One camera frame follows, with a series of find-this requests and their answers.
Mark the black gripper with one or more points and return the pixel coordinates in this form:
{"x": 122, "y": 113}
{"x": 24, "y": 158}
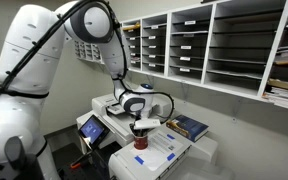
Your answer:
{"x": 139, "y": 131}

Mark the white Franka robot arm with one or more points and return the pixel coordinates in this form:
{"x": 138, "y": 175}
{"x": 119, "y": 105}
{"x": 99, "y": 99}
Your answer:
{"x": 20, "y": 116}

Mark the red mug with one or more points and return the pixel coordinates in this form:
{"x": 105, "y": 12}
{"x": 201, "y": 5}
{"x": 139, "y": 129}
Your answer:
{"x": 141, "y": 142}

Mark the white office copier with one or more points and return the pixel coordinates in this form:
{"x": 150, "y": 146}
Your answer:
{"x": 124, "y": 133}

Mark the blue tape strip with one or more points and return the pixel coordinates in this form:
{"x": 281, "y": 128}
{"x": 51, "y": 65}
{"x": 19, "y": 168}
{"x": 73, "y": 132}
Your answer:
{"x": 171, "y": 156}
{"x": 139, "y": 160}
{"x": 170, "y": 136}

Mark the white instruction paper sheet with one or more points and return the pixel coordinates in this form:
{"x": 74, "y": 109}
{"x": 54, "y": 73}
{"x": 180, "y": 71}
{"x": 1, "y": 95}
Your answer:
{"x": 157, "y": 150}

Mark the copier touchscreen panel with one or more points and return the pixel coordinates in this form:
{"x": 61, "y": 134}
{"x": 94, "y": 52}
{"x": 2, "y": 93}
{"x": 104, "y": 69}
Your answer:
{"x": 92, "y": 130}

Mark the blue book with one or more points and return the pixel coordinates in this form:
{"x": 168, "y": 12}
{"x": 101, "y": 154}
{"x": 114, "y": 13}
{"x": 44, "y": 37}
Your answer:
{"x": 189, "y": 127}

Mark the white shelf label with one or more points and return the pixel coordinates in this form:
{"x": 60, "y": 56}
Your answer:
{"x": 184, "y": 70}
{"x": 190, "y": 22}
{"x": 186, "y": 47}
{"x": 185, "y": 58}

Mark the small white mail sorter shelf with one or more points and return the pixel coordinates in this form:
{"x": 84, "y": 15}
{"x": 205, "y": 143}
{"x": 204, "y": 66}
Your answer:
{"x": 87, "y": 51}

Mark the yellow folder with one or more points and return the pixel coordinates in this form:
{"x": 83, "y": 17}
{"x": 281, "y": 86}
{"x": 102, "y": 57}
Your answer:
{"x": 131, "y": 27}

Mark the large white mail sorter shelf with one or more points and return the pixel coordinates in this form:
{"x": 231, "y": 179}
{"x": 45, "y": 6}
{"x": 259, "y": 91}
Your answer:
{"x": 237, "y": 43}

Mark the stack of papers and envelopes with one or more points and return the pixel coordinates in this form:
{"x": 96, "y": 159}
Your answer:
{"x": 285, "y": 95}

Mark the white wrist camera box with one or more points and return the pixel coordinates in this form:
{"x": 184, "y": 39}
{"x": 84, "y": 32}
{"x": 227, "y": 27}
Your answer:
{"x": 147, "y": 123}

